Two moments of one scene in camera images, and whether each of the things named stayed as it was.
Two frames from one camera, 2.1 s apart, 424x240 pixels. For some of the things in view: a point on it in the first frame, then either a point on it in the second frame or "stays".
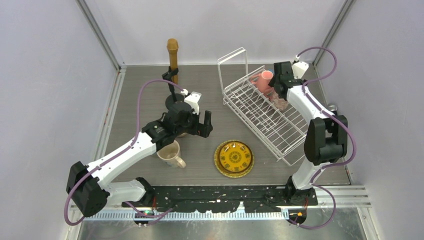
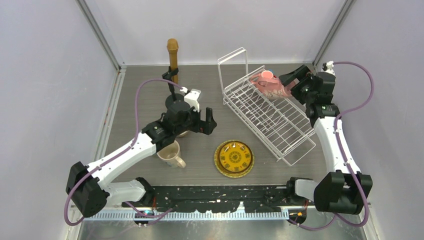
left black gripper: [199, 129] stays
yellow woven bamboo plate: [234, 158] stays
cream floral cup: [169, 155] stays
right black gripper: [272, 82] -> [299, 73]
